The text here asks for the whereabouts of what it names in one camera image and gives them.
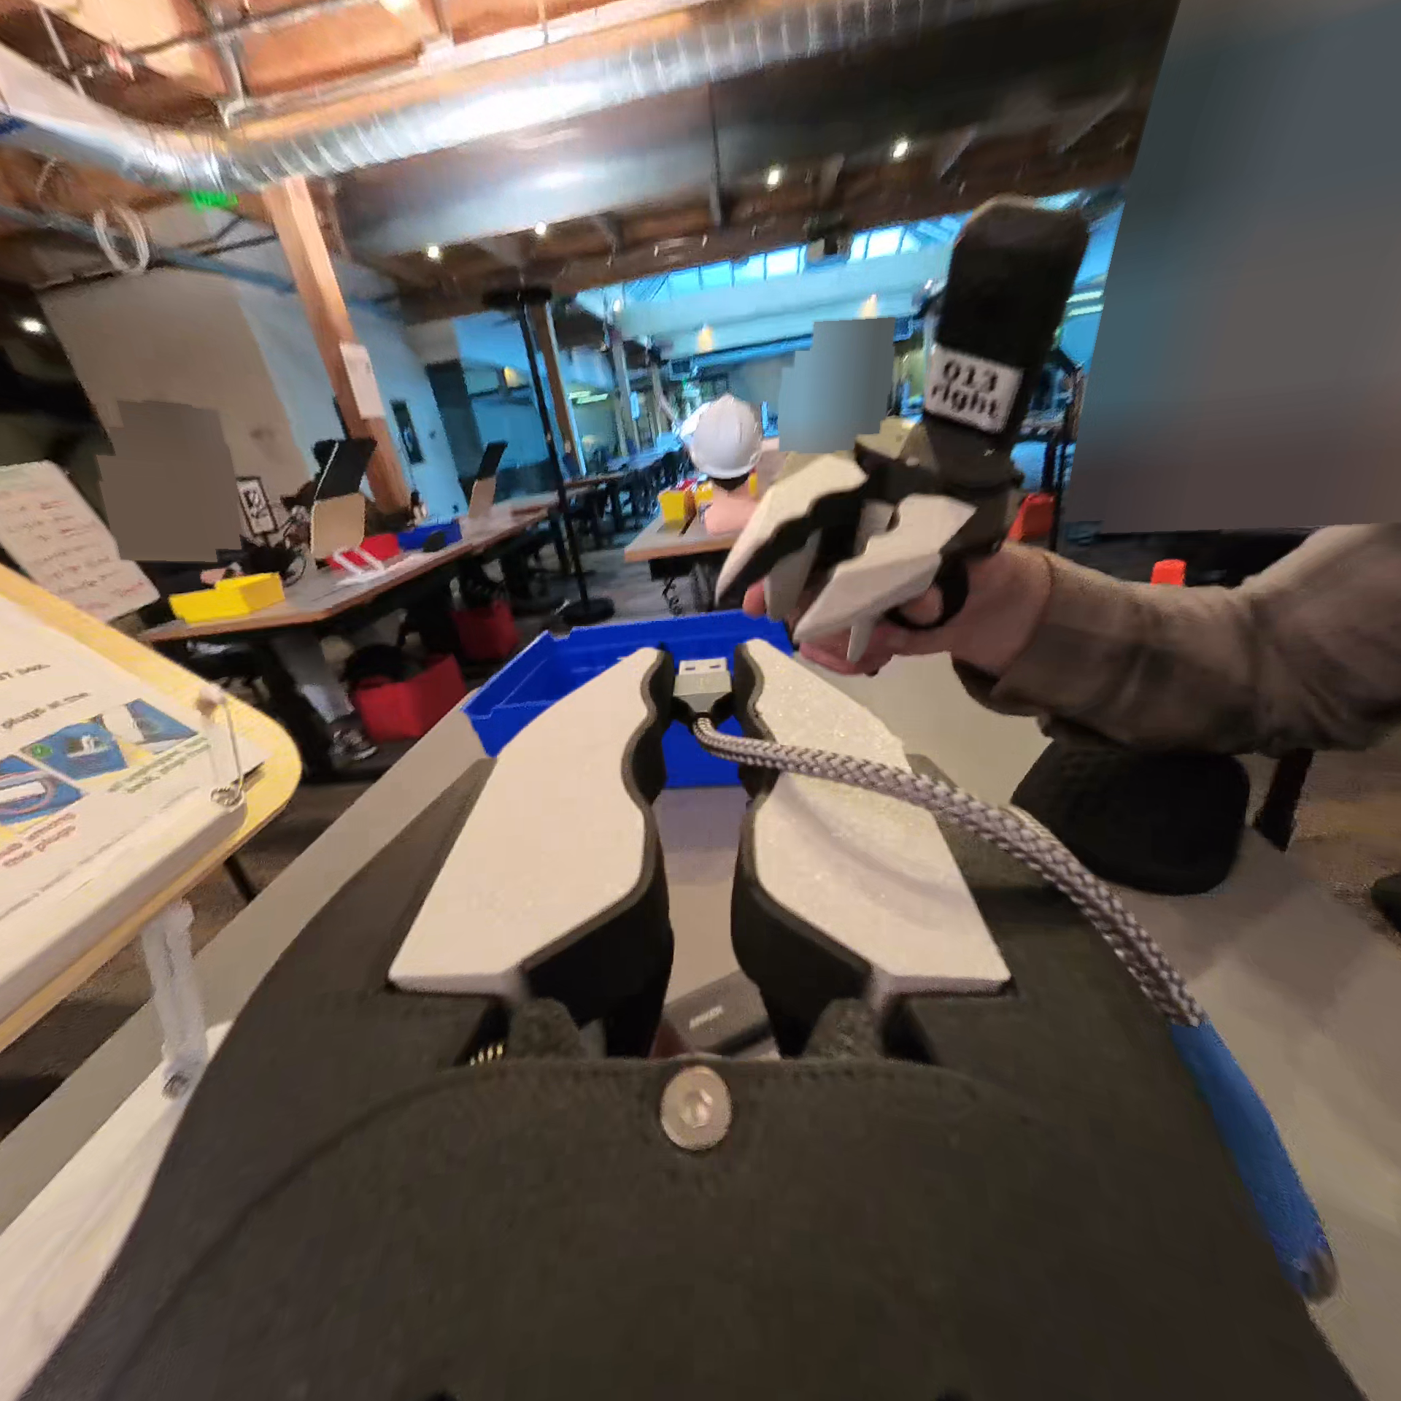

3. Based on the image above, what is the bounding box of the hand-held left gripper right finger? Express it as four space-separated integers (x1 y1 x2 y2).
733 642 1015 997

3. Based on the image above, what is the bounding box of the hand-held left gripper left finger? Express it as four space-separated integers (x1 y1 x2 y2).
390 649 668 1009

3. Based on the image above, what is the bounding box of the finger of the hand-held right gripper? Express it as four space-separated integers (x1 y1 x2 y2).
788 494 980 659
711 448 878 610

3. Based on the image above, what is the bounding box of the braided cable blue tape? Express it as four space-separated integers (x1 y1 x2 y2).
668 654 1340 1304

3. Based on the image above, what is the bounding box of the blue plastic bin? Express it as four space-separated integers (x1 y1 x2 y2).
465 609 793 794

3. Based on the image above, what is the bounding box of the slim dark grey hub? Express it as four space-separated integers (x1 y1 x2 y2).
656 974 778 1062

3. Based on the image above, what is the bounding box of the person's right forearm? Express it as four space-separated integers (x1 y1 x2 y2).
963 522 1401 757

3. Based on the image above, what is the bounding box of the person's right hand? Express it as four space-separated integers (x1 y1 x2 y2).
745 532 1057 682

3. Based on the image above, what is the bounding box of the white hard hat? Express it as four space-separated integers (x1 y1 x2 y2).
683 395 766 484

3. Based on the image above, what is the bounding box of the red bag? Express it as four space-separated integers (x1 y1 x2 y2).
350 657 466 745

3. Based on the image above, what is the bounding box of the long wooden workbench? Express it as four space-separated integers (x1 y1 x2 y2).
136 509 560 647

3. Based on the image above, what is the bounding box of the yellow plastic bin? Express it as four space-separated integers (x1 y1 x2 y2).
171 574 286 625

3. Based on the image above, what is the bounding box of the small handwritten whiteboard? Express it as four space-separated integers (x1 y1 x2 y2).
0 460 158 625

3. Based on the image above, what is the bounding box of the silver ventilation duct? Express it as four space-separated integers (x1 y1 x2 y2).
0 0 1052 187

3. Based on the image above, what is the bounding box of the brown wooden post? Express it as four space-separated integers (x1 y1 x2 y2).
258 175 416 515

